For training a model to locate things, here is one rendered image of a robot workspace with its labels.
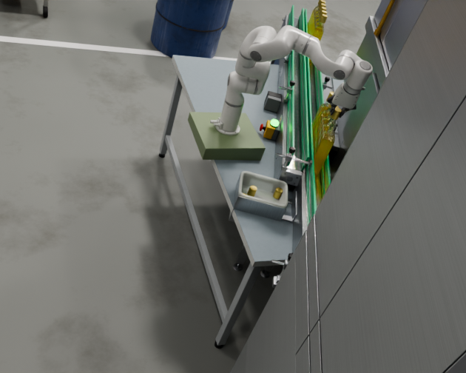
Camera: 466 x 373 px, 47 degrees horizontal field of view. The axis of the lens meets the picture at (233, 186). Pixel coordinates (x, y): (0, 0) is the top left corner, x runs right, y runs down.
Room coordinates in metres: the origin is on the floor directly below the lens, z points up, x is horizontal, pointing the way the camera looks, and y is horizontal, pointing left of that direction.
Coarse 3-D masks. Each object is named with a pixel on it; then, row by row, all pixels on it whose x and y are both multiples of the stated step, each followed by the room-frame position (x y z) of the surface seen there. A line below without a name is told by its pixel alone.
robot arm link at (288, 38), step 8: (280, 32) 2.07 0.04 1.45; (288, 32) 2.07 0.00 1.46; (296, 32) 2.09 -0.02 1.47; (304, 32) 2.11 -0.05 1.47; (272, 40) 2.03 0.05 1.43; (280, 40) 2.02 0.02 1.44; (288, 40) 2.03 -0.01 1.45; (296, 40) 2.06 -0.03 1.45; (304, 40) 2.07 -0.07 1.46; (256, 48) 2.04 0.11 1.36; (264, 48) 2.03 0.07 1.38; (272, 48) 2.01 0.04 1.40; (280, 48) 2.01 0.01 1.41; (288, 48) 2.01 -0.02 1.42; (296, 48) 2.06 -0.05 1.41; (304, 48) 2.06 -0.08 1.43; (256, 56) 2.04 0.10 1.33; (264, 56) 2.03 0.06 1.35; (272, 56) 2.02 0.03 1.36; (280, 56) 2.02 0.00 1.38
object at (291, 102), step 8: (288, 24) 3.57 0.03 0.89; (288, 64) 2.97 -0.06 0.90; (288, 72) 2.87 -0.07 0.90; (288, 80) 2.77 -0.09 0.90; (288, 96) 2.59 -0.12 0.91; (288, 104) 2.50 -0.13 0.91; (288, 112) 2.42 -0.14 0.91; (288, 120) 2.35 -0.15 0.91; (288, 128) 2.28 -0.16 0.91; (288, 136) 2.21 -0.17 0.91; (288, 144) 2.14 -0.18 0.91; (288, 152) 2.08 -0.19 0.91
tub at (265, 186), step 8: (240, 176) 1.87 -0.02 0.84; (248, 176) 1.91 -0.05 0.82; (256, 176) 1.92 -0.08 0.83; (264, 176) 1.93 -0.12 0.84; (240, 184) 1.82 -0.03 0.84; (248, 184) 1.91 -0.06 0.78; (256, 184) 1.92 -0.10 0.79; (264, 184) 1.92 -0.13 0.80; (272, 184) 1.93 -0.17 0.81; (280, 184) 1.94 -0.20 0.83; (240, 192) 1.76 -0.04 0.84; (256, 192) 1.89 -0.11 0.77; (264, 192) 1.91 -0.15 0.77; (272, 192) 1.93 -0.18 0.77; (256, 200) 1.76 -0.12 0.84; (264, 200) 1.77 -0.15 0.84; (272, 200) 1.88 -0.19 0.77; (280, 200) 1.87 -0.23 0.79
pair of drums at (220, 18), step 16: (160, 0) 4.27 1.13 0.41; (176, 0) 4.16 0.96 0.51; (192, 0) 4.16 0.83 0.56; (208, 0) 4.20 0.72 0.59; (224, 0) 4.33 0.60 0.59; (160, 16) 4.23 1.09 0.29; (176, 16) 4.16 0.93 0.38; (192, 16) 4.16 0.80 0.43; (208, 16) 4.22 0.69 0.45; (224, 16) 4.42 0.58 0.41; (160, 32) 4.21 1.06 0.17; (176, 32) 4.15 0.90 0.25; (192, 32) 4.17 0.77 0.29; (208, 32) 4.25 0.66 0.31; (160, 48) 4.19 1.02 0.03; (176, 48) 4.15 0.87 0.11; (192, 48) 4.19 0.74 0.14; (208, 48) 4.29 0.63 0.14
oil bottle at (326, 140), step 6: (324, 132) 2.07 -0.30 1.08; (324, 138) 2.04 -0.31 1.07; (330, 138) 2.05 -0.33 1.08; (318, 144) 2.06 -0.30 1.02; (324, 144) 2.04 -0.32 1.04; (330, 144) 2.05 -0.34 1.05; (318, 150) 2.04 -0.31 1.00; (324, 150) 2.04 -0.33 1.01; (318, 156) 2.04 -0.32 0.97; (324, 156) 2.05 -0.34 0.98; (318, 162) 2.04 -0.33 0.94; (318, 168) 2.05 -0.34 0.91
